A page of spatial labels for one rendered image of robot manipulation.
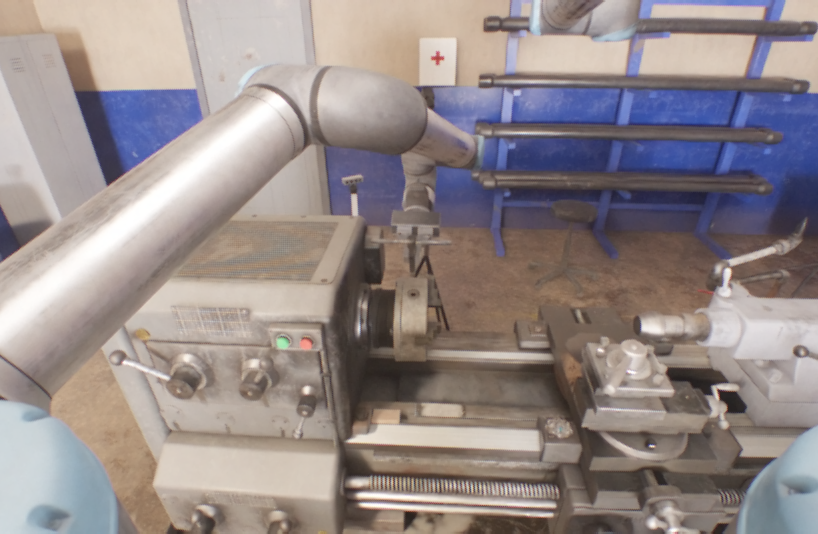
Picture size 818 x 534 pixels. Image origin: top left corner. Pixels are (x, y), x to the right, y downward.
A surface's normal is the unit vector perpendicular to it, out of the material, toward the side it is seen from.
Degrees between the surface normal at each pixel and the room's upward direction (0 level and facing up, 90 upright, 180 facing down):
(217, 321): 90
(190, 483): 32
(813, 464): 26
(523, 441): 36
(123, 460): 0
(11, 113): 90
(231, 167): 68
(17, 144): 90
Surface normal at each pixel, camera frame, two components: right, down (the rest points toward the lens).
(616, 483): -0.01, -0.86
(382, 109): 0.46, 0.25
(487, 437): -0.04, -0.40
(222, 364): -0.07, 0.51
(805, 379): -0.06, 0.11
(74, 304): 0.83, -0.11
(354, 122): 0.13, 0.60
